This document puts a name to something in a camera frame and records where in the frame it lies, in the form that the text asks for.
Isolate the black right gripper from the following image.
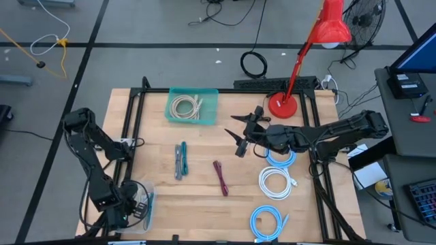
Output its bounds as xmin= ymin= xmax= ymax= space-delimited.
xmin=223 ymin=105 xmax=270 ymax=157

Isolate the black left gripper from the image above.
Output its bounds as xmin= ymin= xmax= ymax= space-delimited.
xmin=114 ymin=182 xmax=148 ymax=231

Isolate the teal braided usb cable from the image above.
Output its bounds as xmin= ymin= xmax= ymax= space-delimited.
xmin=145 ymin=191 xmax=156 ymax=231
xmin=180 ymin=141 xmax=189 ymax=177

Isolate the teal plastic bin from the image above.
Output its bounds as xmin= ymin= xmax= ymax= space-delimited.
xmin=164 ymin=86 xmax=220 ymax=126

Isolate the red braided usb cable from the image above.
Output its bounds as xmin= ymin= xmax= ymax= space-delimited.
xmin=213 ymin=160 xmax=230 ymax=197

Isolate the light blue ethernet cable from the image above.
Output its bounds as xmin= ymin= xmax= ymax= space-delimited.
xmin=249 ymin=205 xmax=290 ymax=243
xmin=264 ymin=146 xmax=297 ymax=170

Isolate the white ethernet cable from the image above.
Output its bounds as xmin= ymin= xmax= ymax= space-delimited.
xmin=258 ymin=165 xmax=299 ymax=201

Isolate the grey braided usb cable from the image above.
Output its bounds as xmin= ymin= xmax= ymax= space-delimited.
xmin=174 ymin=144 xmax=183 ymax=181

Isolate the clear plastic container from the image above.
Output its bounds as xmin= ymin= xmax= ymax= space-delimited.
xmin=114 ymin=180 xmax=158 ymax=235

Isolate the black power strip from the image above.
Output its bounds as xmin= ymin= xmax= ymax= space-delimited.
xmin=233 ymin=76 xmax=320 ymax=91

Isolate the white paper sheet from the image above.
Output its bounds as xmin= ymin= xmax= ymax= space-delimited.
xmin=353 ymin=161 xmax=389 ymax=191
xmin=346 ymin=145 xmax=369 ymax=158

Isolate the red desk lamp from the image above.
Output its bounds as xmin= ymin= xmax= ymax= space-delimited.
xmin=267 ymin=0 xmax=352 ymax=120

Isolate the yellow blue round object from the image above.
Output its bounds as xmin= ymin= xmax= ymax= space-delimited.
xmin=374 ymin=179 xmax=394 ymax=200

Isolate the black floor fan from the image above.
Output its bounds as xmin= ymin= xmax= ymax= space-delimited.
xmin=340 ymin=0 xmax=388 ymax=65

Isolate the grey metal furniture foot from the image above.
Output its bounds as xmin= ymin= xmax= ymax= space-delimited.
xmin=0 ymin=74 xmax=34 ymax=87
xmin=16 ymin=0 xmax=76 ymax=7

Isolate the black mini computer box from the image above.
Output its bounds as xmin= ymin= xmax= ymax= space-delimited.
xmin=386 ymin=71 xmax=429 ymax=100

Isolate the grey desk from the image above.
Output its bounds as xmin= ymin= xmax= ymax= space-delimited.
xmin=383 ymin=152 xmax=436 ymax=244
xmin=373 ymin=66 xmax=436 ymax=159

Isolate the black pen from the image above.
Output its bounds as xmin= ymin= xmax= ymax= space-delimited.
xmin=419 ymin=94 xmax=433 ymax=116

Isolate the black computer monitor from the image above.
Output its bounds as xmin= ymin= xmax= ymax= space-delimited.
xmin=388 ymin=22 xmax=436 ymax=74

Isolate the black keyboard with coloured keys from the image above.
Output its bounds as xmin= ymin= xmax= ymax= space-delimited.
xmin=403 ymin=178 xmax=436 ymax=227

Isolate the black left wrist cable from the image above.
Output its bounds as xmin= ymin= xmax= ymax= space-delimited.
xmin=127 ymin=179 xmax=152 ymax=226

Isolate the black lamp cord with switch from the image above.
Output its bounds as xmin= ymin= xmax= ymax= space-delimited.
xmin=261 ymin=94 xmax=273 ymax=123

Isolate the black aluminium table frame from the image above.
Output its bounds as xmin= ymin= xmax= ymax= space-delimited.
xmin=81 ymin=76 xmax=367 ymax=244

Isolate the black coiled floor cable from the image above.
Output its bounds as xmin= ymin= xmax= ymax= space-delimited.
xmin=240 ymin=0 xmax=268 ymax=80

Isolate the white wall charger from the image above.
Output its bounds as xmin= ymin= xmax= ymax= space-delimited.
xmin=320 ymin=73 xmax=341 ymax=105

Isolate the black tangled floor cable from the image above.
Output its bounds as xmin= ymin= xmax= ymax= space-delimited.
xmin=187 ymin=0 xmax=257 ymax=27

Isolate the yellow floor cable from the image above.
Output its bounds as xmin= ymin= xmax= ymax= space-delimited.
xmin=0 ymin=29 xmax=69 ymax=80

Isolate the white floor cable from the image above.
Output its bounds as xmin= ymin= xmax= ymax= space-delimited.
xmin=29 ymin=0 xmax=71 ymax=57

